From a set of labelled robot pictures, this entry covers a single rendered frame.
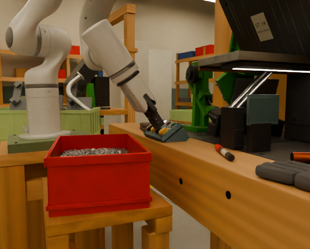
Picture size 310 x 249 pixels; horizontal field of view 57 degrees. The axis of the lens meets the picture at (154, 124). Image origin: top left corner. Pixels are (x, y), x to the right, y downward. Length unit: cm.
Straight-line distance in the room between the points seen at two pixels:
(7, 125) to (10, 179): 66
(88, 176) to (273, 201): 34
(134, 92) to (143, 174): 26
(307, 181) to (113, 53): 54
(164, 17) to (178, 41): 84
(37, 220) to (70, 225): 106
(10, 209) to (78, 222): 52
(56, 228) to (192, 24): 949
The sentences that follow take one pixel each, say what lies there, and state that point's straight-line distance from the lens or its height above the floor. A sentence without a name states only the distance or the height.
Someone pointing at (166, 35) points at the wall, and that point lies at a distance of 927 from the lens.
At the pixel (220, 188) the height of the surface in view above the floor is 86.
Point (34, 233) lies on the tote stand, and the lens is 169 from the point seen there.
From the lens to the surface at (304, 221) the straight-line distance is 46.
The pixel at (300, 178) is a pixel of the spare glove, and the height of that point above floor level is 92.
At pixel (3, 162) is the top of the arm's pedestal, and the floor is 82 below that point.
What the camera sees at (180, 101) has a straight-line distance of 810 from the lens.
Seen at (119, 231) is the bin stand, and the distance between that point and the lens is 96.
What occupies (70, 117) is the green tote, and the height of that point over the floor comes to 92.
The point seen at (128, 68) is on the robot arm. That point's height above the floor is 111.
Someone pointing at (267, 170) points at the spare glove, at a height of 92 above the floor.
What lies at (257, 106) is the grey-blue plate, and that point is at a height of 101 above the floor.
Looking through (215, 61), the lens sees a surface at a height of 112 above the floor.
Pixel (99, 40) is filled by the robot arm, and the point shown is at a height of 118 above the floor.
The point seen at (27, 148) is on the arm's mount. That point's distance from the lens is 105.
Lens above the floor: 104
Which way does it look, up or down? 6 degrees down
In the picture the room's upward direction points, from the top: straight up
